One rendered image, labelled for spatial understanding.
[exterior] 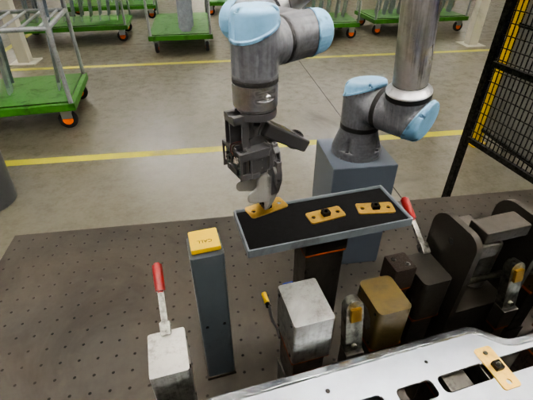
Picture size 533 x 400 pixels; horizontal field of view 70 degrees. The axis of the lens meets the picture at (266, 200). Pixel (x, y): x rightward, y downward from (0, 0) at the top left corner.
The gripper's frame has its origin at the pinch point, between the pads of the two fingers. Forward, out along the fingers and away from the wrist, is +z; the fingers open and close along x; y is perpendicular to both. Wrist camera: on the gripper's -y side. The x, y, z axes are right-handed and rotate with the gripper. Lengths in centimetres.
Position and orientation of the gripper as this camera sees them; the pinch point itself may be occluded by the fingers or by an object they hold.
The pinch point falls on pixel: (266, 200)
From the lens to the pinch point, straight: 76.3
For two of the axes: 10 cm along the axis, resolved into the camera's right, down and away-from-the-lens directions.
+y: -8.6, 3.0, -4.1
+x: 5.1, 5.0, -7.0
